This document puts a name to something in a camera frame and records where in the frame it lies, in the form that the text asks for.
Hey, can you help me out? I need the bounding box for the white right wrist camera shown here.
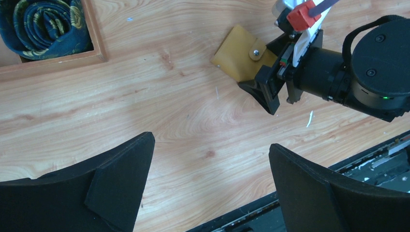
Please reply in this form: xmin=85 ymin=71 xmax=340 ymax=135
xmin=272 ymin=0 xmax=334 ymax=68

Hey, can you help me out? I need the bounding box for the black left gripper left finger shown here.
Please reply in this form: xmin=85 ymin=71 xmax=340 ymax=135
xmin=0 ymin=132 xmax=155 ymax=232

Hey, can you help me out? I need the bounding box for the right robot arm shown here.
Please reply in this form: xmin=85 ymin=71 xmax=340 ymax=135
xmin=238 ymin=15 xmax=410 ymax=122

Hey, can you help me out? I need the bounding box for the rolled dark blue tie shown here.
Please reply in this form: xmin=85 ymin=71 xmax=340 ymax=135
xmin=0 ymin=0 xmax=93 ymax=60

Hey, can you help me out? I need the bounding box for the wooden compartment tray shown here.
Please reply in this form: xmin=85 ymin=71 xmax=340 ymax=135
xmin=0 ymin=0 xmax=109 ymax=81

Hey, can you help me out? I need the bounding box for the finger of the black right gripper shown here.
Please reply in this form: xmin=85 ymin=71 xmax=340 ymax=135
xmin=237 ymin=80 xmax=280 ymax=115

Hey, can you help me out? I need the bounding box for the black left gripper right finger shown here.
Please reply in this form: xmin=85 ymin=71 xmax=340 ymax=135
xmin=269 ymin=144 xmax=410 ymax=232

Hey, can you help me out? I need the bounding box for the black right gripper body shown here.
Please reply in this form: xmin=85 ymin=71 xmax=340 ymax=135
xmin=255 ymin=29 xmax=324 ymax=104

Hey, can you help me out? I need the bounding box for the yellow leather card holder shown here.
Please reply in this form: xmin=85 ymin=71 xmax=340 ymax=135
xmin=210 ymin=24 xmax=278 ymax=82

